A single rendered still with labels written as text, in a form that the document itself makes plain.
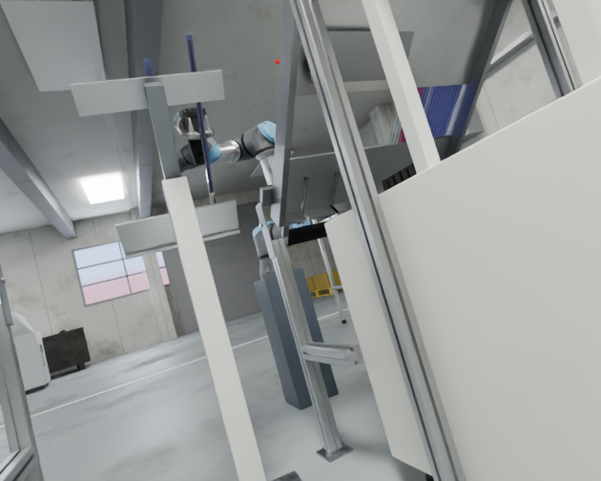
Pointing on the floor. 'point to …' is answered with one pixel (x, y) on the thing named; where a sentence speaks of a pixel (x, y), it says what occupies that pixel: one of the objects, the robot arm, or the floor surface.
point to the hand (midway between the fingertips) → (203, 136)
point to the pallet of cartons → (322, 283)
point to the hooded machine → (30, 341)
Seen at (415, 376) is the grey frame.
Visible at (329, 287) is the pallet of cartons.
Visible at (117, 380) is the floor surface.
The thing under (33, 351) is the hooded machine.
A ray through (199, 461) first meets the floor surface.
